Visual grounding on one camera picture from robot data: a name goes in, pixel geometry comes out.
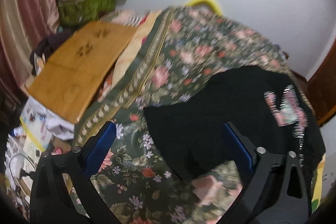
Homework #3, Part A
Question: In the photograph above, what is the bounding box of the black t-shirt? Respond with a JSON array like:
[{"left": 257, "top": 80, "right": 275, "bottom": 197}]
[{"left": 144, "top": 66, "right": 326, "bottom": 182}]

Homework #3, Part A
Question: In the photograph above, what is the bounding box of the brown bamboo mat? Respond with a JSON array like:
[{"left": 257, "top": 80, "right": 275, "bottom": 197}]
[{"left": 29, "top": 21, "right": 137, "bottom": 124}]

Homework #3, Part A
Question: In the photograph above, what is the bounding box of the wooden door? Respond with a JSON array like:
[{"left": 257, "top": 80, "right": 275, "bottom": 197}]
[{"left": 306, "top": 43, "right": 336, "bottom": 126}]

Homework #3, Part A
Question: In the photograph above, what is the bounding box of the floral green bedspread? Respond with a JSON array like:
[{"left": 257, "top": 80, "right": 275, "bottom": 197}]
[{"left": 74, "top": 7, "right": 291, "bottom": 223}]

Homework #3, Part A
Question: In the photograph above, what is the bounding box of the green storage box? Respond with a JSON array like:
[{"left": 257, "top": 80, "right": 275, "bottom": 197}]
[{"left": 58, "top": 0, "right": 116, "bottom": 27}]

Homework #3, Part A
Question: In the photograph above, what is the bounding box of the pink striped curtain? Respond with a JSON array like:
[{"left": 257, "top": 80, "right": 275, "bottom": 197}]
[{"left": 1, "top": 0, "right": 59, "bottom": 101}]

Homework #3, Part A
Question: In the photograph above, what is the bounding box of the yellow ring behind bed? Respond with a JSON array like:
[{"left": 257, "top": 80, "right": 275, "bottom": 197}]
[{"left": 184, "top": 0, "right": 224, "bottom": 16}]

